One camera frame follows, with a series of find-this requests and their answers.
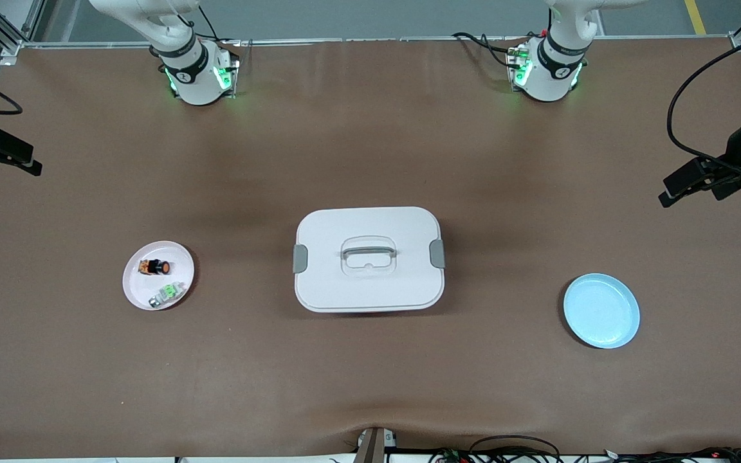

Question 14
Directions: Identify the white lidded storage box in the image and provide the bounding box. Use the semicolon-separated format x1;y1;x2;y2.
293;206;446;314

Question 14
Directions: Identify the light blue round plate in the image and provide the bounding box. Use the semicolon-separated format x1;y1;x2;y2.
563;273;641;350

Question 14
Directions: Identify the brown post with metal bracket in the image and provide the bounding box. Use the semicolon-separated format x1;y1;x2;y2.
354;426;398;463

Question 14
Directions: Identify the black arm base cable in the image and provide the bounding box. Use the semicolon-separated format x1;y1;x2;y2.
178;5;242;49
452;31;519;68

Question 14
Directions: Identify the metal table edge rail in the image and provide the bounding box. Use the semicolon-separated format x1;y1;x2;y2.
20;35;731;50

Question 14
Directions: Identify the pink round plate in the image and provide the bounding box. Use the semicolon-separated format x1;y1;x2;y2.
122;241;196;311

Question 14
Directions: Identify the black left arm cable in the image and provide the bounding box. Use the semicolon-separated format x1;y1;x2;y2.
666;26;741;177

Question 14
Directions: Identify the black looped cable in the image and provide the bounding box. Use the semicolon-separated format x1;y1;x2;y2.
469;435;562;463

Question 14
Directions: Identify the green push button switch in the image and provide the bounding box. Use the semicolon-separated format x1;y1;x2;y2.
149;282;186;308

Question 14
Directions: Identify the tangled cable bundle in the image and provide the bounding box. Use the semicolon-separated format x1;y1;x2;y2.
428;447;741;463

